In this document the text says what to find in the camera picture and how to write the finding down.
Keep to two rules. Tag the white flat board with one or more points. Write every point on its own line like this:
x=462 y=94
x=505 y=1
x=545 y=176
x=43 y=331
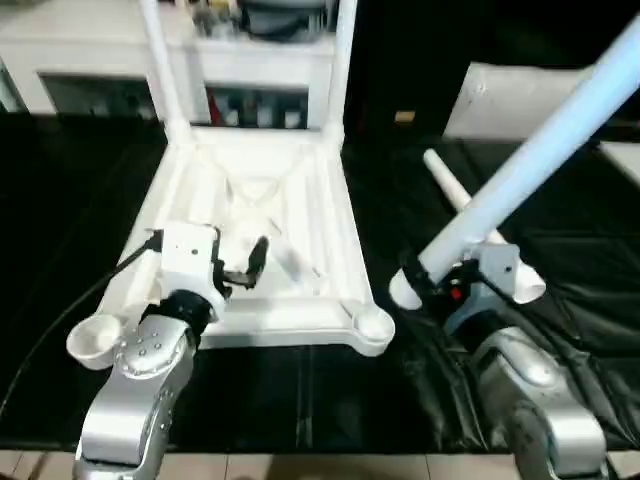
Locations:
x=622 y=160

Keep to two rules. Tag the small white jar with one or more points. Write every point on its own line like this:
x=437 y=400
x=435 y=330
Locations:
x=292 y=120
x=232 y=117

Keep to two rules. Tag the white jar with blue print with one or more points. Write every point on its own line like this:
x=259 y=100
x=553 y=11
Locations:
x=262 y=115

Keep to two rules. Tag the red bottle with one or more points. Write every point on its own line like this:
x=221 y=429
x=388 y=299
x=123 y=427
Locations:
x=215 y=105

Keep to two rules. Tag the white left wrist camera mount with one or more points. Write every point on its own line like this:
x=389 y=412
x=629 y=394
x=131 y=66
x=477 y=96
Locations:
x=187 y=255

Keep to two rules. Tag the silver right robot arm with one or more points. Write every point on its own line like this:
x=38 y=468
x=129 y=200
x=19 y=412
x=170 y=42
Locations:
x=530 y=390

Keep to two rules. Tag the white cabinet with glass doors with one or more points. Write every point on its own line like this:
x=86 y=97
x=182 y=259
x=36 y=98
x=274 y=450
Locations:
x=75 y=50

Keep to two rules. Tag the grey black helmet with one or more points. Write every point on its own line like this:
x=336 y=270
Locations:
x=285 y=20

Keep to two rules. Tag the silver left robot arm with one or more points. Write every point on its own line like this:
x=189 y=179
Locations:
x=140 y=390

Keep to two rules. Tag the small gold label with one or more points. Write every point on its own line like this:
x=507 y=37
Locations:
x=405 y=116

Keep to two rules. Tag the black padded work mat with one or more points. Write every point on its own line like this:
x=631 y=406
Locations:
x=550 y=350

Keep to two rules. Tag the white plastic table leg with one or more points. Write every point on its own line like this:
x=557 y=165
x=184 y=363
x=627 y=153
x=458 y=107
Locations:
x=165 y=75
x=450 y=182
x=525 y=170
x=340 y=65

